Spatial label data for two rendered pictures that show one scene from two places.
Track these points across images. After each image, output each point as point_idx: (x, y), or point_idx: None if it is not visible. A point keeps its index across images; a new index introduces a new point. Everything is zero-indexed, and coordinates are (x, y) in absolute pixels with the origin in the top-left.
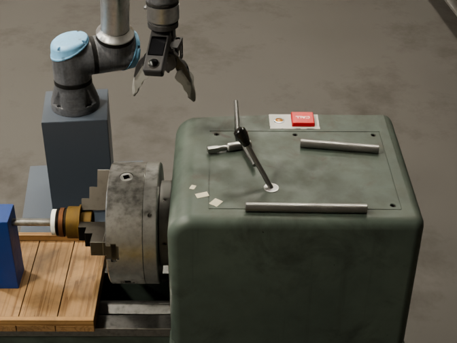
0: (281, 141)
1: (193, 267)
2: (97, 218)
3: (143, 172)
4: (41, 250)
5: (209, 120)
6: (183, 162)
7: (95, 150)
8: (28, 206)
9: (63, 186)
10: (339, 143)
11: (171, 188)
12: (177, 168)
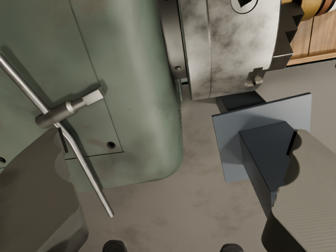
0: (9, 140)
1: None
2: (250, 122)
3: (210, 20)
4: (306, 40)
5: (132, 174)
6: (141, 59)
7: (271, 165)
8: (306, 127)
9: (287, 136)
10: None
11: (153, 2)
12: (153, 51)
